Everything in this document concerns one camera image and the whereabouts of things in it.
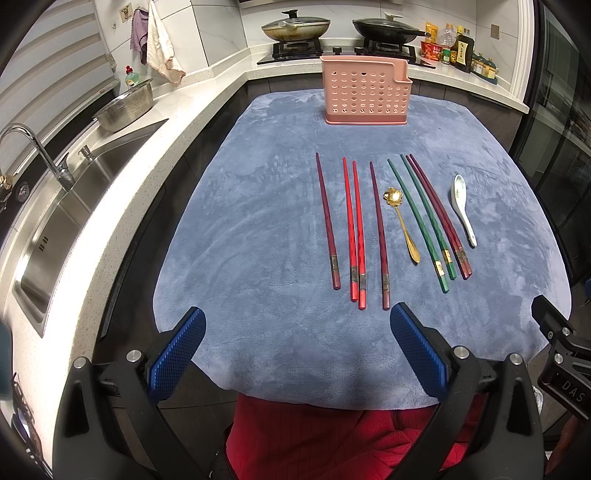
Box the green chopstick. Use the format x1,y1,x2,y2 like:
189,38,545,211
401,155,457,280
387,158,450,294

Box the gold flower spoon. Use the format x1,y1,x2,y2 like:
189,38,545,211
383,187,421,265

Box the white ceramic soup spoon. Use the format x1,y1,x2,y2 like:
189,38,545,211
451,174,478,248

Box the chrome kitchen faucet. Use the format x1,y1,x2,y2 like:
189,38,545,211
1,123,75,192

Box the red clothing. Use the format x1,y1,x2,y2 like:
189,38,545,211
224,394,486,480

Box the blue grey table mat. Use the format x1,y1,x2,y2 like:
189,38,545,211
153,90,572,410

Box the stainless steel sink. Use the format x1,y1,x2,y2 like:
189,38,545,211
13,121,164,336

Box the steel mixing bowl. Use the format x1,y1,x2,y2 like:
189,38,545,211
94,79,154,133

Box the green dish soap bottle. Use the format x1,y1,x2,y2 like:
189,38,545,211
125,65,141,88

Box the pink plastic utensil holder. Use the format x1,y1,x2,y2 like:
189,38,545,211
321,55,413,125

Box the white hanging towel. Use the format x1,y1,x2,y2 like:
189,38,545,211
147,1,186,85

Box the seasoning jar rack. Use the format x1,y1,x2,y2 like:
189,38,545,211
471,53,498,85

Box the small green cap jar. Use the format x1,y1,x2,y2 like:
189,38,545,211
441,47,451,65

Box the dark soy sauce bottle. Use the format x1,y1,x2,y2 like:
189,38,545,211
455,34,474,73

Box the black gas stove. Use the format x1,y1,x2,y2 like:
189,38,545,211
257,39,435,69

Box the red instant noodle cup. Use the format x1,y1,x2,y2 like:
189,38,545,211
421,41,443,61

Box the purple hanging cloth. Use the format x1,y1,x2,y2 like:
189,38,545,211
130,7,149,65

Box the clear plastic oil bottle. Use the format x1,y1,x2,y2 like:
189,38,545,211
438,23,457,49

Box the yellow seasoning packet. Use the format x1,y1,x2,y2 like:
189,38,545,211
425,22,439,43

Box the black wok with lid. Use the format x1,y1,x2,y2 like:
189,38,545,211
353,18,430,45

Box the beige wok with lid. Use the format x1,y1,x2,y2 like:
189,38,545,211
262,9,331,42

